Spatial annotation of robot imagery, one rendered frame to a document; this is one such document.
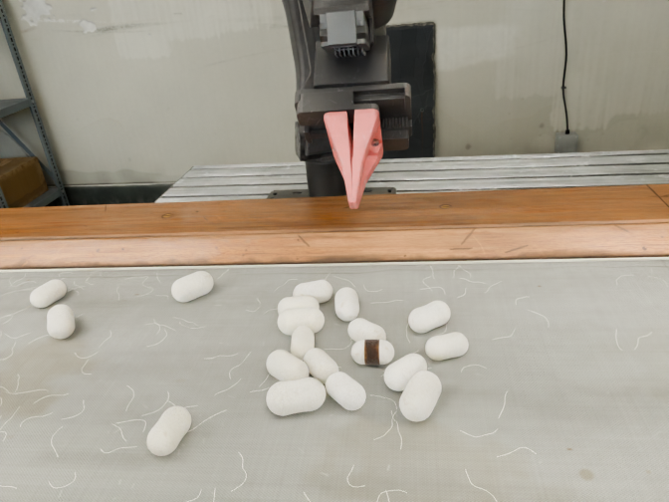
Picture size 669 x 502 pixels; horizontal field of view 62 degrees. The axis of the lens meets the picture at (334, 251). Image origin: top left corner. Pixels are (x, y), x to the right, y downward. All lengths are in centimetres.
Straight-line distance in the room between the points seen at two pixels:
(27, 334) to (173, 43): 214
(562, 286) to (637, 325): 7
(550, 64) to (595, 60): 17
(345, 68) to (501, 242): 21
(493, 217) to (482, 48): 186
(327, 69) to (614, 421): 35
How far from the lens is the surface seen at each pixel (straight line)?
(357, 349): 40
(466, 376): 40
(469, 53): 240
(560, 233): 56
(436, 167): 98
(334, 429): 37
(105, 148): 289
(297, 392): 37
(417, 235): 54
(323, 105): 49
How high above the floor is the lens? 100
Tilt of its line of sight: 28 degrees down
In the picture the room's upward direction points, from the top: 6 degrees counter-clockwise
